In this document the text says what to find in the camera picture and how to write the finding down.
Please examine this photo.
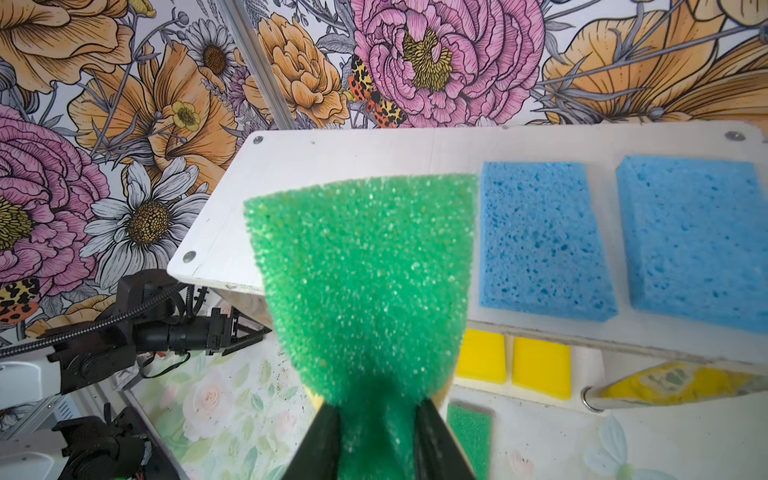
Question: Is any green sponge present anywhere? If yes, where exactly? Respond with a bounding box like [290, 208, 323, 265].
[447, 403, 493, 480]
[244, 174, 479, 479]

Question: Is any blue sponge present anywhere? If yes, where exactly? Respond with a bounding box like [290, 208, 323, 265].
[479, 162, 619, 322]
[616, 155, 767, 333]

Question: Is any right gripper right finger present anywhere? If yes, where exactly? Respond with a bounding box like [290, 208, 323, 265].
[414, 399, 476, 480]

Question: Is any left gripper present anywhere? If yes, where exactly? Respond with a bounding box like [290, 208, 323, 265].
[46, 269, 272, 394]

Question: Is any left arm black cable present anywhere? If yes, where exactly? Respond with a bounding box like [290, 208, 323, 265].
[0, 281, 208, 361]

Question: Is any yellow sponge front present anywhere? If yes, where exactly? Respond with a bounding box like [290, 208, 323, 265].
[512, 338, 572, 400]

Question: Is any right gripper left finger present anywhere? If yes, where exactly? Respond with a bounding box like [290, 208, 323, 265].
[282, 403, 342, 480]

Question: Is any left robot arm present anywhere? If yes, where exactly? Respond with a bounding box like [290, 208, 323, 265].
[1, 269, 268, 479]

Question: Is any yellow sponge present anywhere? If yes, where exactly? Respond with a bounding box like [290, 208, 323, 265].
[456, 329, 507, 384]
[512, 338, 572, 400]

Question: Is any white two-tier shelf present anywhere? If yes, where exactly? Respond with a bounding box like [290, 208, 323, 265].
[167, 121, 767, 392]

